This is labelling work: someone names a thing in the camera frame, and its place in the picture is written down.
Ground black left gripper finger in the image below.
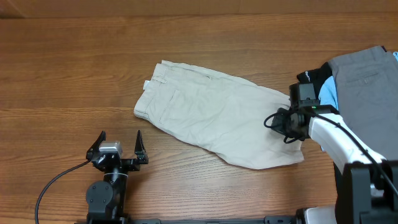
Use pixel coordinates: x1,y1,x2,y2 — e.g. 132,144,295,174
86,131,106,161
134,130,147,160

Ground beige khaki shorts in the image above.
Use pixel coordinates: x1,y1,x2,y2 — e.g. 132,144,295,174
134,60,304,170

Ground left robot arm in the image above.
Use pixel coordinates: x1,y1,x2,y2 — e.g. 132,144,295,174
86,131,149,223

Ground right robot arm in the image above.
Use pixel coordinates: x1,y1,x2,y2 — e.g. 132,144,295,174
264,105,397,224

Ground light blue garment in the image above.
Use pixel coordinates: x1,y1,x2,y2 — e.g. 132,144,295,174
319,51,397,114

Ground black garment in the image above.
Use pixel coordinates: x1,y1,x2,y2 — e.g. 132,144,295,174
297,45,387,99

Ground grey trousers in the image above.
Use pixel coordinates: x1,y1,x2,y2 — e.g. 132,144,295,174
328,46,397,161

